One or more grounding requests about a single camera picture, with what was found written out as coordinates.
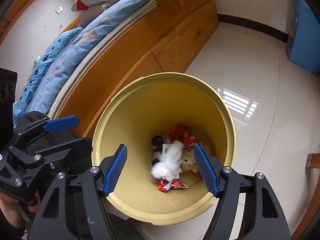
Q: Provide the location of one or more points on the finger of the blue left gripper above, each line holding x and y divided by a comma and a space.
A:
61, 124

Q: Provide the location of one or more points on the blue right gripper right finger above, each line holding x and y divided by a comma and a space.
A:
206, 170

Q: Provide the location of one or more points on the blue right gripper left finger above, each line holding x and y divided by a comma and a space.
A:
114, 169

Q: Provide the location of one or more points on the white fluffy toy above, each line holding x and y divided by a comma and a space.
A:
168, 166

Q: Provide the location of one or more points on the white tube packaging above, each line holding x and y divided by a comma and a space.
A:
168, 149

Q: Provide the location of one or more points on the small red snack wrapper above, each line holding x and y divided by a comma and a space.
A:
189, 139

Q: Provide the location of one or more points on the red white snack bag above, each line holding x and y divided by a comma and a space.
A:
164, 185

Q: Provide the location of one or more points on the red sock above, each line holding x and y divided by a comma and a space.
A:
177, 133

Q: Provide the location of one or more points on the black sock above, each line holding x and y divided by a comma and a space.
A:
157, 142

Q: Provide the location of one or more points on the yellow trash bucket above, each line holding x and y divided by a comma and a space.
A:
146, 116

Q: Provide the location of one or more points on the person's left hand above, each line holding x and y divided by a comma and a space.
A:
9, 207

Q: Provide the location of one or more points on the small plush doll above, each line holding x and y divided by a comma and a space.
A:
188, 161

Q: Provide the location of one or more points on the blue plush toy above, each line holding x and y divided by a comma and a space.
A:
40, 69

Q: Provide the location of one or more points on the blue patterned bed sheet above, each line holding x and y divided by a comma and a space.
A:
65, 64

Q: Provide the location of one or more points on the white mattress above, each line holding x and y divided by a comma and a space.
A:
87, 62

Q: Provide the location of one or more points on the blue cardboard box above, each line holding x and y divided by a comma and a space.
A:
303, 42

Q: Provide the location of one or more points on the white wall socket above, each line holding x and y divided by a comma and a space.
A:
59, 10

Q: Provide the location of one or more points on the wooden bed frame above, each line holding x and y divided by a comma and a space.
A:
167, 39

